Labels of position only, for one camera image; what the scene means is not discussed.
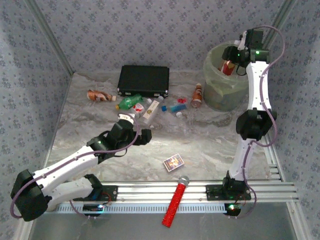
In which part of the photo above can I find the clear bottle red white label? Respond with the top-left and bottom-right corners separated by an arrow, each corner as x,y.
128,97 -> 153,120

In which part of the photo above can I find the green plastic bottle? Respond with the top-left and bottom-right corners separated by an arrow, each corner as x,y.
114,93 -> 145,111

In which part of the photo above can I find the clear bottle white cap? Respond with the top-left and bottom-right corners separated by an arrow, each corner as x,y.
175,111 -> 192,136

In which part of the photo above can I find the blue bottle blue cap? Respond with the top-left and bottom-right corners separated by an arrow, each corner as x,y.
161,103 -> 188,113

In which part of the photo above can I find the green translucent waste bin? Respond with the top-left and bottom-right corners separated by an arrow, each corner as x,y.
202,41 -> 252,112

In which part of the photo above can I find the brown swirl print bottle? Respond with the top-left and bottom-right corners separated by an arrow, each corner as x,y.
86,89 -> 117,103

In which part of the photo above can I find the orange brown label bottle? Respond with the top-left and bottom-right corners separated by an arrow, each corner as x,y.
190,83 -> 203,108

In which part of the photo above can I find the playing card box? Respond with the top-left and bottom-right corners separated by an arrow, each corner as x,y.
162,153 -> 185,173

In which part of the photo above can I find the black hard case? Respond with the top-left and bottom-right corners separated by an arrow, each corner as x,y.
116,65 -> 170,99

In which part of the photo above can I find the red glitter microphone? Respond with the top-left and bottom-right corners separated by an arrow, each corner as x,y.
161,175 -> 190,228

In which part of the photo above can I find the small black controller board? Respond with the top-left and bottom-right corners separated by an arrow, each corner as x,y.
224,202 -> 243,216
82,204 -> 105,217

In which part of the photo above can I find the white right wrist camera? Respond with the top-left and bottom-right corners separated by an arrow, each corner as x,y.
236,32 -> 250,51

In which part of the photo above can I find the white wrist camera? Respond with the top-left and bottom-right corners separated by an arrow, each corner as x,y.
116,112 -> 136,124
236,32 -> 250,51

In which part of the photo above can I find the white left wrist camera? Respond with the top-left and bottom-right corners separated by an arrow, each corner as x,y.
116,112 -> 136,124

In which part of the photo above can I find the aluminium corner post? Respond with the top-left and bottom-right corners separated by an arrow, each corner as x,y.
24,0 -> 76,76
262,0 -> 299,48

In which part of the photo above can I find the purple cable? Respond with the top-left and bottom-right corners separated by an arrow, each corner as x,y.
10,113 -> 141,221
228,25 -> 286,220

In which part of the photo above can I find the aluminium mounting rail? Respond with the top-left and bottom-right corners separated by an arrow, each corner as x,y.
67,181 -> 300,204

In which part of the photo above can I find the white slotted cable duct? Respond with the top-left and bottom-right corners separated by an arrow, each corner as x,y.
58,202 -> 226,215

